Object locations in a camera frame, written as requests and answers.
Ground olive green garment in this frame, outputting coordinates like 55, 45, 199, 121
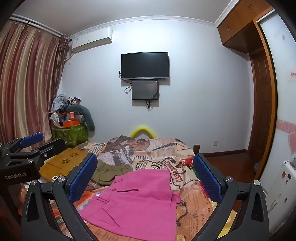
91, 160, 133, 186

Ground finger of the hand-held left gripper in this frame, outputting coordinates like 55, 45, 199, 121
5, 133, 44, 154
9, 138, 66, 164

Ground orange box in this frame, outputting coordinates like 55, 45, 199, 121
62, 119, 81, 127

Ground yellow foam arch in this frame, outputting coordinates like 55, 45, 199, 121
131, 126, 158, 139

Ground white air conditioner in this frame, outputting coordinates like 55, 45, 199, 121
70, 27, 113, 54

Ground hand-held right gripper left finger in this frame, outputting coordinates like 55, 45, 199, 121
20, 153, 100, 241

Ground black wall television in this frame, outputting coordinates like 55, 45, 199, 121
121, 52, 170, 81

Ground pink pants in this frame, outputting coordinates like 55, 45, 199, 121
77, 170, 182, 241

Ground white appliance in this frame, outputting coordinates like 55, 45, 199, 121
259, 158, 296, 234

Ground small black wall monitor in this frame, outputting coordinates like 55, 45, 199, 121
132, 80, 159, 100

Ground white sliding wardrobe door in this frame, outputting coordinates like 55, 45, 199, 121
258, 14, 296, 186

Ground striped red beige curtain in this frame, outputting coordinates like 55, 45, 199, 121
0, 20, 70, 149

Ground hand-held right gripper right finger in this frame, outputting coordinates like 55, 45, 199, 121
193, 153, 270, 241

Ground white curtain rail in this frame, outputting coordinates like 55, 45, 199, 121
9, 14, 64, 36

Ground grey plush pillow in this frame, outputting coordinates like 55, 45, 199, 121
65, 105, 95, 131

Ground black monitor cable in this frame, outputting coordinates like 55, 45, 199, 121
144, 99, 156, 111

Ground yellow wooden lap table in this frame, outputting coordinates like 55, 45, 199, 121
39, 148, 93, 181

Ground printed blanket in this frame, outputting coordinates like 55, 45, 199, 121
50, 137, 218, 241

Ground wooden overhead cabinet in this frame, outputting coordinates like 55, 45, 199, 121
217, 0, 274, 54

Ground green fabric storage box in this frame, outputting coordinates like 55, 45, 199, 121
51, 124, 89, 146

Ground pile of clothes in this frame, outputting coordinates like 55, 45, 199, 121
51, 93, 81, 112

